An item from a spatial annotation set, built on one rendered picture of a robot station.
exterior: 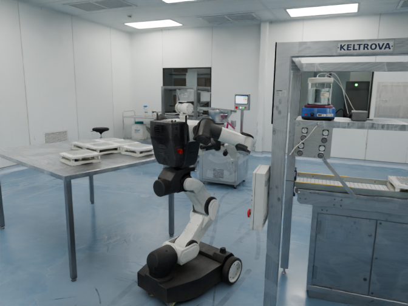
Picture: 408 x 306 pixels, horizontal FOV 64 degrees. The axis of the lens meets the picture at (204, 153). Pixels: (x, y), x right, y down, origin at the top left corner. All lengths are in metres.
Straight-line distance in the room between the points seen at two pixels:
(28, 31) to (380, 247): 6.24
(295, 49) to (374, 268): 1.56
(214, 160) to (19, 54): 3.89
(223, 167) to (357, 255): 2.81
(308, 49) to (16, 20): 5.82
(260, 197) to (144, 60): 7.55
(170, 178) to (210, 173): 2.81
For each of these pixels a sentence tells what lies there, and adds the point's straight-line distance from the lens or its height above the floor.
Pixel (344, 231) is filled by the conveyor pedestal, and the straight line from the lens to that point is 2.35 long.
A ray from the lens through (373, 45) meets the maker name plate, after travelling 1.46.
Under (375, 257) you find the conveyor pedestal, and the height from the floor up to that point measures 0.38.
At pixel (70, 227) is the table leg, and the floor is 0.43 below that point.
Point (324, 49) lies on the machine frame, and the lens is 1.45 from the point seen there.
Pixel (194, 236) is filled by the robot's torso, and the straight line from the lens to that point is 2.43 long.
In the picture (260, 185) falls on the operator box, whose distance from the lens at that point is 1.39.
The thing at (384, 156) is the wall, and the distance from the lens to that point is 7.36.
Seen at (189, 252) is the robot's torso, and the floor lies 0.30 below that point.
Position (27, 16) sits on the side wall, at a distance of 6.90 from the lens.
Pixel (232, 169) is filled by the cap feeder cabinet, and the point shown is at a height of 0.29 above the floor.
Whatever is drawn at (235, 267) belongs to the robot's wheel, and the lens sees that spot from 2.57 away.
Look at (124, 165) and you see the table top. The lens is 2.68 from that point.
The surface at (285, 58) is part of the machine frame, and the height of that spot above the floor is 1.54.
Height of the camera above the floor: 1.40
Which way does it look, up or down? 11 degrees down
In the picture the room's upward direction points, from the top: 1 degrees clockwise
